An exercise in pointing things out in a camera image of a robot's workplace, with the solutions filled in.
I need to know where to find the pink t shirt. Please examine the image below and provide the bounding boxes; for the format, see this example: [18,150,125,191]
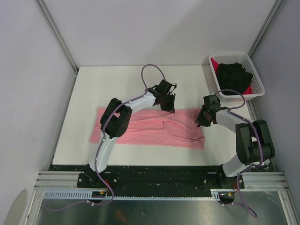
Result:
[89,107,206,150]

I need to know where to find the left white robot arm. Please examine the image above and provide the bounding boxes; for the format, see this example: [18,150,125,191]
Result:
[84,88,176,188]

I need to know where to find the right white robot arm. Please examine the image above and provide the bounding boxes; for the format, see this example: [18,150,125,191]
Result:
[196,105,275,189]

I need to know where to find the black t shirt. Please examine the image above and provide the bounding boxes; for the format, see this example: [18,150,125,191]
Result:
[214,63,253,95]

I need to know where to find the red t shirt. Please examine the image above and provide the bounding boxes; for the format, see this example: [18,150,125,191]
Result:
[210,58,219,74]

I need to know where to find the white plastic basket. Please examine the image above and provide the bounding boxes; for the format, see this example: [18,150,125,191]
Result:
[208,52,265,101]

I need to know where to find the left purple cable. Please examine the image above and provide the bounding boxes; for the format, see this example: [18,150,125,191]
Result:
[44,64,169,211]

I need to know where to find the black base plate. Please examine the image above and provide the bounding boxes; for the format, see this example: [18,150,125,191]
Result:
[49,165,244,198]

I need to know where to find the right aluminium frame post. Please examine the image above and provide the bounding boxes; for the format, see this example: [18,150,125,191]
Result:
[248,0,286,58]

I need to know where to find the aluminium frame post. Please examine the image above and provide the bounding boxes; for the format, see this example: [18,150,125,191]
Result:
[35,0,79,74]
[248,0,286,58]

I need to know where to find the grey slotted cable duct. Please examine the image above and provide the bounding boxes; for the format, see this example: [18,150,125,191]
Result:
[43,189,237,201]

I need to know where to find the aluminium frame rail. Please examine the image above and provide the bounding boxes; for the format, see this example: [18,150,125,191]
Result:
[35,171,289,191]

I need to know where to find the left aluminium frame post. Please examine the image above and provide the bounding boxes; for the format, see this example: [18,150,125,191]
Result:
[35,0,79,74]

